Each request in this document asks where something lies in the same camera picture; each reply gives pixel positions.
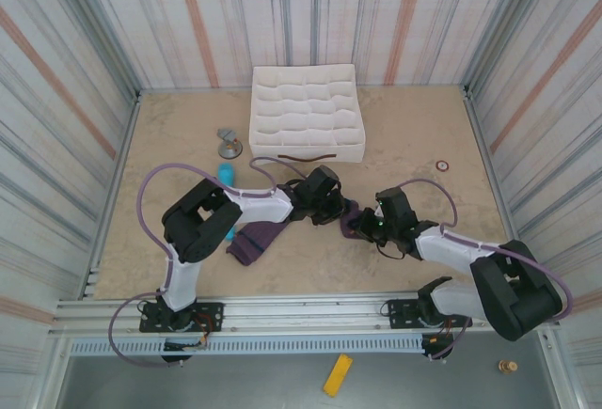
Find purple sock beige toe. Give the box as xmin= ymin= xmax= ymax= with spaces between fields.
xmin=225 ymin=219 xmax=292 ymax=268
xmin=339 ymin=197 xmax=377 ymax=242

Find white fabric compartment organizer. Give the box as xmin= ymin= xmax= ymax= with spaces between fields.
xmin=247 ymin=63 xmax=367 ymax=165

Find teal plastic cylinder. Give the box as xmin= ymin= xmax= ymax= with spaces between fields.
xmin=216 ymin=163 xmax=236 ymax=241

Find grey cone-shaped stand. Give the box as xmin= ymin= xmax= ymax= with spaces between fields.
xmin=216 ymin=138 xmax=245 ymax=160

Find yellow flat plastic piece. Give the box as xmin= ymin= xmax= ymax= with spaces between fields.
xmin=323 ymin=354 xmax=354 ymax=397

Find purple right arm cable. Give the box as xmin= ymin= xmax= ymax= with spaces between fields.
xmin=399 ymin=178 xmax=575 ymax=362

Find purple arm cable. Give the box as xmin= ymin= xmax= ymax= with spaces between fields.
xmin=399 ymin=178 xmax=575 ymax=362
xmin=107 ymin=157 xmax=302 ymax=369

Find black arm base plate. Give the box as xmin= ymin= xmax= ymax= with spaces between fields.
xmin=385 ymin=299 xmax=473 ymax=331
xmin=138 ymin=302 xmax=225 ymax=334

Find aluminium mounting rail frame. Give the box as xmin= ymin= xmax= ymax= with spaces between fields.
xmin=49 ymin=290 xmax=563 ymax=340

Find aluminium side rail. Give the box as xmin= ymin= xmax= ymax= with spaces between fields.
xmin=462 ymin=84 xmax=533 ymax=293
xmin=77 ymin=90 xmax=142 ymax=300

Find white slotted cable duct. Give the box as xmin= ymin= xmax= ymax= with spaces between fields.
xmin=69 ymin=337 xmax=424 ymax=357

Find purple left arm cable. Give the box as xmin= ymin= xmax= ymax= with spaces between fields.
xmin=107 ymin=157 xmax=302 ymax=369

